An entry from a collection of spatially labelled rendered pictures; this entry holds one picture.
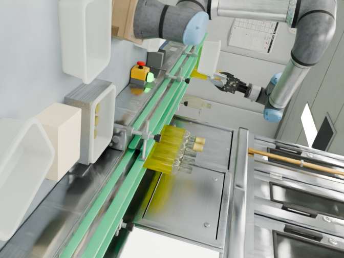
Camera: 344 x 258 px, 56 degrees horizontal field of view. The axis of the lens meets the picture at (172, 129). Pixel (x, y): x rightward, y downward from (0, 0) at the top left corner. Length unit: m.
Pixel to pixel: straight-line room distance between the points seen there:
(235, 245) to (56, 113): 0.76
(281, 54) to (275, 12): 6.02
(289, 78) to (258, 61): 6.01
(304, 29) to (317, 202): 0.85
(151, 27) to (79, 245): 0.71
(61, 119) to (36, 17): 0.24
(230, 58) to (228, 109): 1.23
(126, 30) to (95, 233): 0.64
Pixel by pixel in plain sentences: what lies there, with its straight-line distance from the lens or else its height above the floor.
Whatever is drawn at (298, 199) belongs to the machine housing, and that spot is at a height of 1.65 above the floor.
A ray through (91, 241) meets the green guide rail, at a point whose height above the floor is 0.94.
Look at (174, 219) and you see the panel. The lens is 1.25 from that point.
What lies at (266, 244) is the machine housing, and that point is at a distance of 1.35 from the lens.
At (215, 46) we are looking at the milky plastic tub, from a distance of 1.49.
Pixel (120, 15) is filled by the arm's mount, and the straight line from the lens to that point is 1.15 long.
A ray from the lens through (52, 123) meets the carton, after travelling 0.82.
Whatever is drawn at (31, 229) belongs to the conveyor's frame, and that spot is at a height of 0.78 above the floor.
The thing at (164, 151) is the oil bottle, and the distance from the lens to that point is 1.31.
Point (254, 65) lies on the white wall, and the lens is 7.26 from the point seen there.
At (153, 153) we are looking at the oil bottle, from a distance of 1.28.
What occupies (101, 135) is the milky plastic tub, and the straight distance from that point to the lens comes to 1.17.
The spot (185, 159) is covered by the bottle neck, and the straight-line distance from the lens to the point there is 1.31.
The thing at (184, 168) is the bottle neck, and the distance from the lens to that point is 1.27.
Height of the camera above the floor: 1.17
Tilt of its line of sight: 6 degrees down
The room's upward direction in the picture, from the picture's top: 104 degrees clockwise
